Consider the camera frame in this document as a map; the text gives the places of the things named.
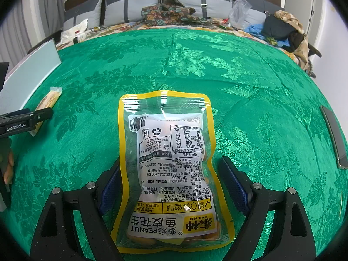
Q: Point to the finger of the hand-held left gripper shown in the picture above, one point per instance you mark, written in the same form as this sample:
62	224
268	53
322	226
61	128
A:
43	115

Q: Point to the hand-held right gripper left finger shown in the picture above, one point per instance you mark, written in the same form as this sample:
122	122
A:
108	193

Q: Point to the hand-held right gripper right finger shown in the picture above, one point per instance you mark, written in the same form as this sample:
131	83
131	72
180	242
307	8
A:
236	187

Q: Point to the beige snack bar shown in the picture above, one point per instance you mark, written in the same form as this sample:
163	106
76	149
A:
50	99

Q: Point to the white storage box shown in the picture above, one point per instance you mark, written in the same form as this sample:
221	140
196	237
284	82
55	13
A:
32	68

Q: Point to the yellow-edged clear snack packet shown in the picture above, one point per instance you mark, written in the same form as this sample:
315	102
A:
168	155

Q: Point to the person's left hand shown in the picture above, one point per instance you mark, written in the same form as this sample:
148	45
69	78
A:
9	168

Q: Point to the small bottle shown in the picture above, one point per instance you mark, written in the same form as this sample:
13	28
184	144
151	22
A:
77	37

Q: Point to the white plastic bag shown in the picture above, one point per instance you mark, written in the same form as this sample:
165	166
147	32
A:
72	31

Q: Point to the green patterned blanket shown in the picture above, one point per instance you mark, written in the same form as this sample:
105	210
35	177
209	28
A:
244	87

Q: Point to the eyeglasses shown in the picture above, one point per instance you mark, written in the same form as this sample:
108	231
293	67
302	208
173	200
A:
98	28

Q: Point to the grey curtain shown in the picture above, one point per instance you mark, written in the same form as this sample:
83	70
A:
51	8

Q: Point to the black phone with dark screen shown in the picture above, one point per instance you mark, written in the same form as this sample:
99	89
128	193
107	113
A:
335	138

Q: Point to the floral bedsheet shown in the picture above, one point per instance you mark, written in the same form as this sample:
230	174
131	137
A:
122	27

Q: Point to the dark wooden chair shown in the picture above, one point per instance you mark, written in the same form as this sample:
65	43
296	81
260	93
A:
315	51

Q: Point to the blue cloth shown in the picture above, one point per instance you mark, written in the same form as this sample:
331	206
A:
254	30

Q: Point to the dark floral fabric bag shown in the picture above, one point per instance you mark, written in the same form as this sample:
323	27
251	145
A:
165	12

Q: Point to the black bag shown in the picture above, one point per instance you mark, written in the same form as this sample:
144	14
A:
280	30

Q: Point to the clear plastic bag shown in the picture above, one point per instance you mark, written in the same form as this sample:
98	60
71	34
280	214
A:
239	13

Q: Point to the pile of clothes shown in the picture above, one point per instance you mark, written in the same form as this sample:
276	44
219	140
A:
292	19

